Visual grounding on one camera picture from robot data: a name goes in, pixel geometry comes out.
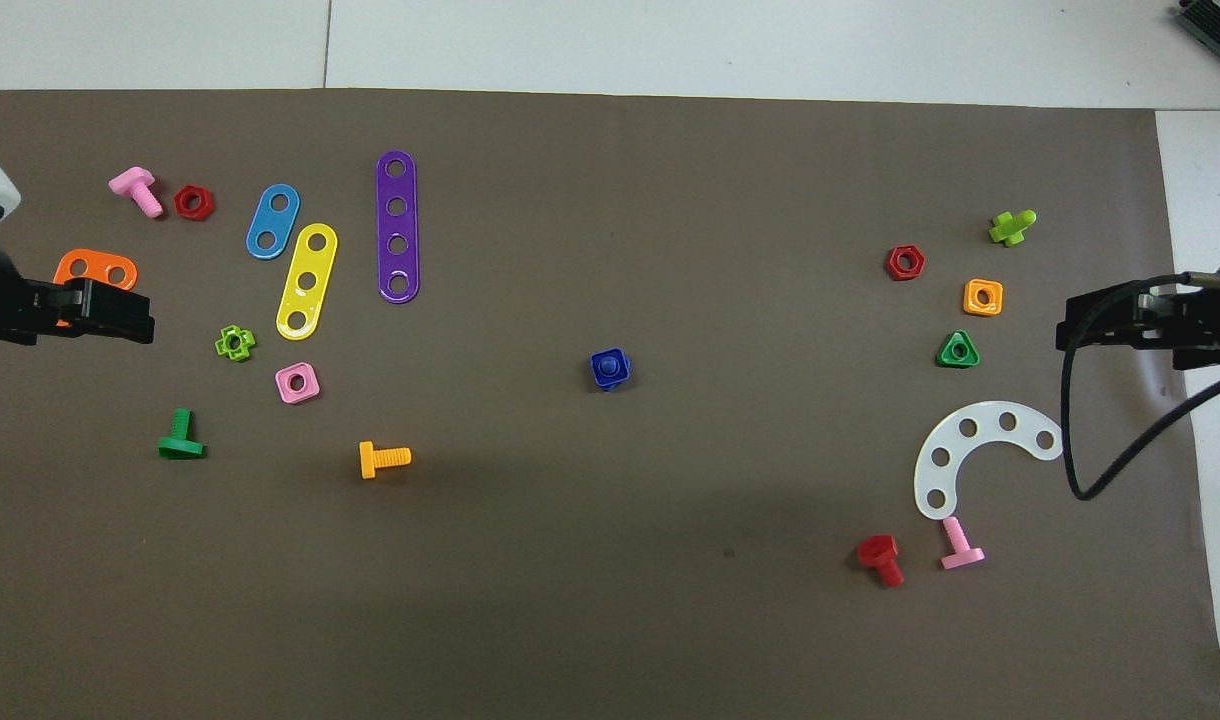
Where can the orange plastic screw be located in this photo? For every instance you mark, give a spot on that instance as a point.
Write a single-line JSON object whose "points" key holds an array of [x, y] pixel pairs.
{"points": [[370, 460]]}

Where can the green plastic screw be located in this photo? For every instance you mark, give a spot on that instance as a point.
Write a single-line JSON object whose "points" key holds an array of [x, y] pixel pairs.
{"points": [[180, 445]]}

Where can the lime cross-head screw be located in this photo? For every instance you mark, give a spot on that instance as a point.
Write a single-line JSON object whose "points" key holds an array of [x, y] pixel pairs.
{"points": [[1010, 230]]}

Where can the purple four-hole plate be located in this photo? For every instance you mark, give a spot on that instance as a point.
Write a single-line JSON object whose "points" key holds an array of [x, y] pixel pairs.
{"points": [[398, 225]]}

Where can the brown table mat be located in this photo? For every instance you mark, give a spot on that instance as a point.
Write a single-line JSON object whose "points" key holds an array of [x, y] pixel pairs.
{"points": [[670, 600]]}

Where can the yellow three-hole plate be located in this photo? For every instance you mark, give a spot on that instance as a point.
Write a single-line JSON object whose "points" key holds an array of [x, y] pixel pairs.
{"points": [[313, 261]]}

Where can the green triangle nut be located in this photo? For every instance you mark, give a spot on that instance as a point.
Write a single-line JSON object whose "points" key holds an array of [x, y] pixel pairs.
{"points": [[945, 359]]}

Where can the pink plastic screw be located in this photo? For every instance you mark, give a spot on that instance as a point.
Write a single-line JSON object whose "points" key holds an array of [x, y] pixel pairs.
{"points": [[960, 555], [135, 184]]}

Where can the white curved hole plate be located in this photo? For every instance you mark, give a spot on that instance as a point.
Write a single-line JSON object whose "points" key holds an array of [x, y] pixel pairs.
{"points": [[988, 423]]}

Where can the orange square nut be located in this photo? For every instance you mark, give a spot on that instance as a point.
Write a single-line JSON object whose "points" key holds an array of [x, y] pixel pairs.
{"points": [[969, 299]]}

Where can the lime flower nut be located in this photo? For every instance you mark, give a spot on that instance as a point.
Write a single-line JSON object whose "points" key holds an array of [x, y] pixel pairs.
{"points": [[220, 347]]}

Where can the orange heart plate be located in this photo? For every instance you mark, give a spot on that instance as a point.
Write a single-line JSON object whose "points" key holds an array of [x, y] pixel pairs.
{"points": [[100, 261]]}

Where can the pink square nut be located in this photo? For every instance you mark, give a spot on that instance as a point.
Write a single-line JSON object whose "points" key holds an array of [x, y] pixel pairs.
{"points": [[283, 386]]}

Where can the blue two-hole plate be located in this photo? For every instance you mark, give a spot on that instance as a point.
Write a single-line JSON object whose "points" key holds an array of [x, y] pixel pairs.
{"points": [[274, 221]]}

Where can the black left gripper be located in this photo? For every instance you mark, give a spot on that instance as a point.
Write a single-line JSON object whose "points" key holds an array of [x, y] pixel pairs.
{"points": [[110, 315]]}

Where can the blue square nut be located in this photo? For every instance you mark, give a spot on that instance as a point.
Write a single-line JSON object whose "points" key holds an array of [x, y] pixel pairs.
{"points": [[623, 360]]}

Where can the red hexagon nut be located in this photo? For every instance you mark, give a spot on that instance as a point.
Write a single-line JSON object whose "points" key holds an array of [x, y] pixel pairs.
{"points": [[181, 204], [892, 264]]}

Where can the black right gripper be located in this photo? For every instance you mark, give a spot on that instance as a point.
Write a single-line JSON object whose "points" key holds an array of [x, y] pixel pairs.
{"points": [[1125, 320]]}

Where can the blue triangle-head screw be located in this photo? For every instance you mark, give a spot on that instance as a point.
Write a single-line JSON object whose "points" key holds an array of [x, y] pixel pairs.
{"points": [[608, 366]]}

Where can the red plastic screw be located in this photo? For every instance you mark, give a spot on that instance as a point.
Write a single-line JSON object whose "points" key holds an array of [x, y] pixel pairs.
{"points": [[878, 550]]}

